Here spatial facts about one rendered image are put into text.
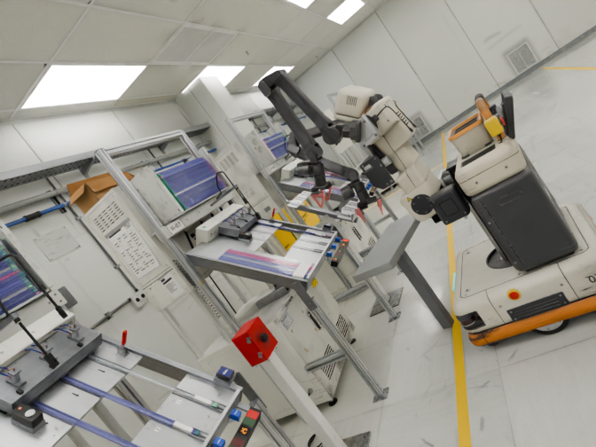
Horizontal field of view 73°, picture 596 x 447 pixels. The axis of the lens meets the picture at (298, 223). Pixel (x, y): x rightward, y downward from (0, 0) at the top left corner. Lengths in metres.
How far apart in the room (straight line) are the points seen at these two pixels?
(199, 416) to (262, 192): 2.48
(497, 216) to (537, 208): 0.14
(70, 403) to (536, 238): 1.76
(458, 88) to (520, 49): 1.30
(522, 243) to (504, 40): 8.21
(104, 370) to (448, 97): 9.06
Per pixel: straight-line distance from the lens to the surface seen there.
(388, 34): 9.88
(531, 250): 1.90
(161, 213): 2.42
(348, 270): 3.62
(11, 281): 1.73
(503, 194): 1.80
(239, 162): 3.61
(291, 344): 2.29
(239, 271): 2.17
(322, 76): 10.13
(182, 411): 1.43
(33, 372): 1.54
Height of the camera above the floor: 1.20
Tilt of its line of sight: 6 degrees down
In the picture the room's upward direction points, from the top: 36 degrees counter-clockwise
